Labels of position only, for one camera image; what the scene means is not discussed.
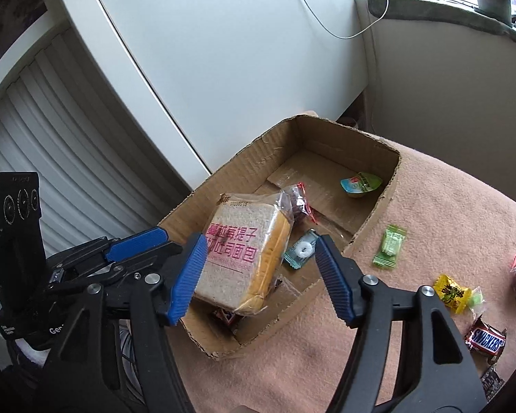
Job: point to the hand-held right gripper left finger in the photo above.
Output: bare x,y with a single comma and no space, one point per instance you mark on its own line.
189,279

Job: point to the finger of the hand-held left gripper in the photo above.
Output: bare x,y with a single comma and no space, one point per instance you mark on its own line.
137,243

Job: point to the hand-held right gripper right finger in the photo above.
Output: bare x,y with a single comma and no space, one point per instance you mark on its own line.
333,284

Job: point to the teal mint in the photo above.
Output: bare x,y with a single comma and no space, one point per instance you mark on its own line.
301,249

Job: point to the long brown chocolate bar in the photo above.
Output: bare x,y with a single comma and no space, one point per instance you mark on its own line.
225,316

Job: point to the packet of sliced bread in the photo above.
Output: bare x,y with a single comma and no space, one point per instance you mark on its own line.
236,258

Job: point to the red round candy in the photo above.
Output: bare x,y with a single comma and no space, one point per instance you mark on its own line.
296,202

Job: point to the small jelly cup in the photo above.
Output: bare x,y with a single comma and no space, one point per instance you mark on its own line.
360,183

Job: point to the cardboard box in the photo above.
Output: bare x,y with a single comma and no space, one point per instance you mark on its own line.
322,167

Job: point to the green candy packet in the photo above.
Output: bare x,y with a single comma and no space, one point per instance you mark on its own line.
390,247

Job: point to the white slatted panel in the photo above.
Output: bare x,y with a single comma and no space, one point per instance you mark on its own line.
69,146

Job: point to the yellow wrapped candy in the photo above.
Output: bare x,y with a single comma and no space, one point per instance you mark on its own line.
451,292

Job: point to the peach blanket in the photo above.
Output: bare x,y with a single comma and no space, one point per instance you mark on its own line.
447,206

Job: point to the pale green wrapped candy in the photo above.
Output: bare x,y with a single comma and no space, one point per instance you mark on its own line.
476,299

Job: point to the small brown chocolate bar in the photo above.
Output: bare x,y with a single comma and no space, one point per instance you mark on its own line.
486,337

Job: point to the small dark snack packet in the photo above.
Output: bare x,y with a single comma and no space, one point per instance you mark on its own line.
493,380

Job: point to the white cabinet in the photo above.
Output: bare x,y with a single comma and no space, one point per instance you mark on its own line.
219,51

